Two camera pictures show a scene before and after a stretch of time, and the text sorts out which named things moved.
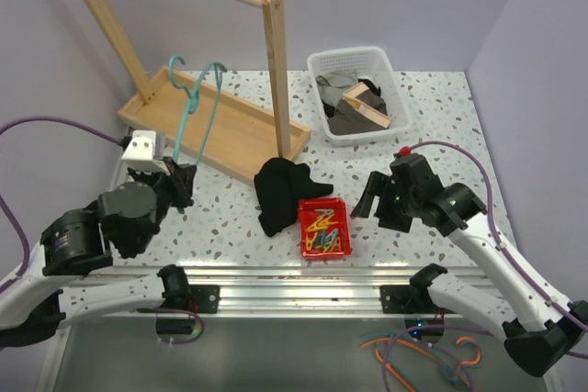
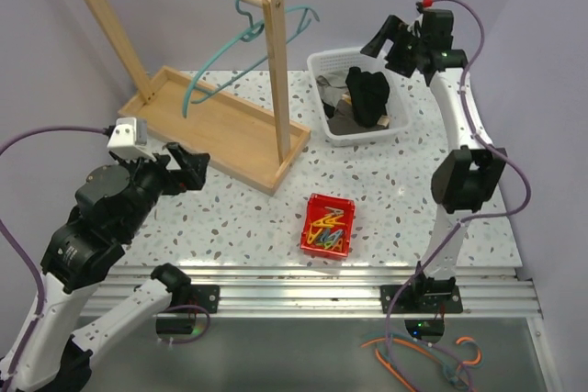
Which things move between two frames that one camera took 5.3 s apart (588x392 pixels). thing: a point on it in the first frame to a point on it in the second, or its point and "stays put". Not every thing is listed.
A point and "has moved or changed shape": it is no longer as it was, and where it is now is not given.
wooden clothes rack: [209, 126] stays put
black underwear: [280, 184] to [368, 94]
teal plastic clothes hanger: [196, 97] to [253, 32]
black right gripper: [381, 184] to [393, 28]
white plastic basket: [367, 61] stays put
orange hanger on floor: [411, 346] stays put
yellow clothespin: [310, 241] has moved or changed shape
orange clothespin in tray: [337, 245] stays put
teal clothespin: [332, 235] has moved or changed shape
